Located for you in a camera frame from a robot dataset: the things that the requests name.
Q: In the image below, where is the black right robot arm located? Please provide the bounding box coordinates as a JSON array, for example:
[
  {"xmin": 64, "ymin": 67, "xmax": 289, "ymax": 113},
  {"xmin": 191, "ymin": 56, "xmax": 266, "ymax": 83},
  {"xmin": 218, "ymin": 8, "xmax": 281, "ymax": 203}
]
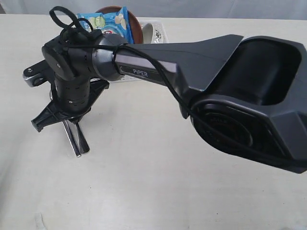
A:
[{"xmin": 32, "ymin": 34, "xmax": 307, "ymax": 173}]

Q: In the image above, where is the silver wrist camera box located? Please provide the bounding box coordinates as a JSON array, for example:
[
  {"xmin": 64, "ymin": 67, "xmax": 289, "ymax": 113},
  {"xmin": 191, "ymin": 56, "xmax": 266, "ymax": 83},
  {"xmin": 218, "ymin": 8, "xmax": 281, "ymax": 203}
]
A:
[{"xmin": 23, "ymin": 60, "xmax": 51, "ymax": 87}]

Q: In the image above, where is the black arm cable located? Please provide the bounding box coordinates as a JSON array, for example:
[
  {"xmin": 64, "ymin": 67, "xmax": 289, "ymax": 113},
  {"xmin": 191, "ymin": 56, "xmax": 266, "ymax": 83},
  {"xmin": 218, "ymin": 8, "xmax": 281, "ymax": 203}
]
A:
[{"xmin": 49, "ymin": 6, "xmax": 307, "ymax": 168}]

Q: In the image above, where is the white patterned ceramic bowl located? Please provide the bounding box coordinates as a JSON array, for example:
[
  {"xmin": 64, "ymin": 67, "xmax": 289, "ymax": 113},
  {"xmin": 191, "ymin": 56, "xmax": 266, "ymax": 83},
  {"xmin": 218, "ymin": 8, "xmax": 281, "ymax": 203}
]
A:
[{"xmin": 142, "ymin": 23, "xmax": 165, "ymax": 44}]

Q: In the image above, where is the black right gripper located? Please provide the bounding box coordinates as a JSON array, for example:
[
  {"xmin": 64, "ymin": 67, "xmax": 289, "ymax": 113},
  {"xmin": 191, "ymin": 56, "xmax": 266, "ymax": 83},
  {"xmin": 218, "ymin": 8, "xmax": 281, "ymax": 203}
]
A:
[{"xmin": 31, "ymin": 80, "xmax": 109, "ymax": 158}]

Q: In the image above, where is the brown round plate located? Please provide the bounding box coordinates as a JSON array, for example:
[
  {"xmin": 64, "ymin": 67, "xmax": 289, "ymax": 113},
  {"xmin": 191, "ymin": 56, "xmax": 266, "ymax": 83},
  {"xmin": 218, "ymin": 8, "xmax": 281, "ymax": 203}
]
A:
[{"xmin": 96, "ymin": 6, "xmax": 143, "ymax": 44}]

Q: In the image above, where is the blue chips bag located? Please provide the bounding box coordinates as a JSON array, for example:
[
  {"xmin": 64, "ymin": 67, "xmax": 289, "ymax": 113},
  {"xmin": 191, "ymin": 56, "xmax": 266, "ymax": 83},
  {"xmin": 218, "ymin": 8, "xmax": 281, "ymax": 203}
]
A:
[{"xmin": 77, "ymin": 6, "xmax": 134, "ymax": 44}]

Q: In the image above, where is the white perforated plastic basket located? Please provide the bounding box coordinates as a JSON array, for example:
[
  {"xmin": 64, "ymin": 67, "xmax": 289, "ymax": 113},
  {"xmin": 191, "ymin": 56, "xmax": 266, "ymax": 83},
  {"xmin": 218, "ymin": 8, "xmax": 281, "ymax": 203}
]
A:
[{"xmin": 114, "ymin": 20, "xmax": 168, "ymax": 85}]

